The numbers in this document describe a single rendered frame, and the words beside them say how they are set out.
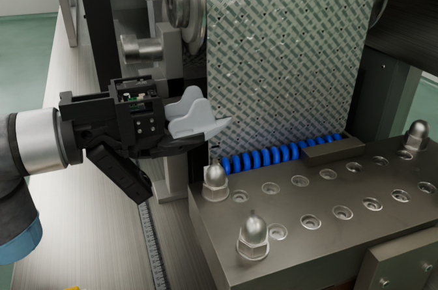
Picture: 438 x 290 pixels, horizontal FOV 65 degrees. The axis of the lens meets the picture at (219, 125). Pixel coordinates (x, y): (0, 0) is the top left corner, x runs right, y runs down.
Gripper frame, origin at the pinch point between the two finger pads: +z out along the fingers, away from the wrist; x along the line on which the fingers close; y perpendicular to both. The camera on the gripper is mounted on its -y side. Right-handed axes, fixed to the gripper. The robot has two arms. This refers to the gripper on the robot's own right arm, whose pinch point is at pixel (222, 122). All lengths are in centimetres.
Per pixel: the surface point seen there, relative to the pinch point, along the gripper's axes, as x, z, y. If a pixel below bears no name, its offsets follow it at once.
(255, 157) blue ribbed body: -2.8, 4.0, -5.0
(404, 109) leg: 13, 50, -14
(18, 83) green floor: 299, -92, -109
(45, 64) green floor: 344, -72, -109
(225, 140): -0.2, 0.4, -2.9
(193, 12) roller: 0.5, -3.4, 15.2
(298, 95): -0.2, 11.6, 2.5
